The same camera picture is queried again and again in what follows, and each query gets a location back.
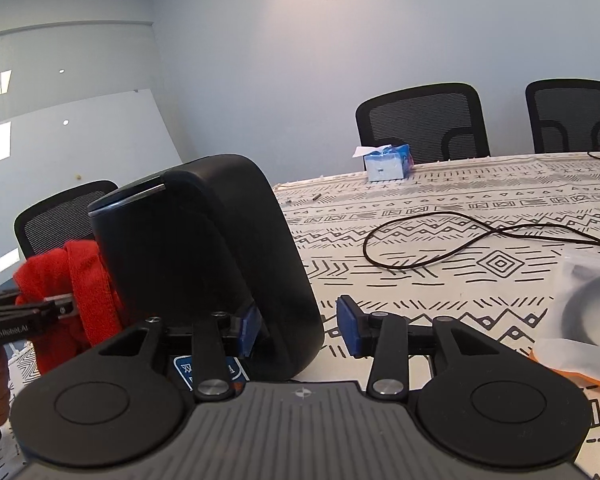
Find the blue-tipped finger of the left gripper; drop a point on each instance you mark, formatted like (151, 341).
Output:
(63, 306)

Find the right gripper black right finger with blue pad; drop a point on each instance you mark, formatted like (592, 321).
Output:
(470, 395)

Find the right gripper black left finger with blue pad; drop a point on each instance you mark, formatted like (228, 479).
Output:
(124, 398)

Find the red microfibre cloth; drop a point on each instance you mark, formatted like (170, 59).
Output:
(75, 271)

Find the black electric kettle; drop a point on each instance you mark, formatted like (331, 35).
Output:
(209, 236)

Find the black mesh chair left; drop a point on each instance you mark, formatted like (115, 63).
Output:
(59, 218)

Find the black mesh chair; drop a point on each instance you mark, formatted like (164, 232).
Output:
(439, 122)
(59, 218)
(564, 115)

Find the white whiteboard on stand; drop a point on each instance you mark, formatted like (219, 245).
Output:
(120, 137)

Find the blue tissue box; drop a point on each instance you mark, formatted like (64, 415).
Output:
(386, 163)

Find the black mesh chair middle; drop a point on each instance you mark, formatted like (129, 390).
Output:
(439, 122)

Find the black mesh chair right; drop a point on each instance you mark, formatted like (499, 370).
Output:
(564, 115)

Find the plastic bag with black ring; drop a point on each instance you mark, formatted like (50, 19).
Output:
(568, 339)

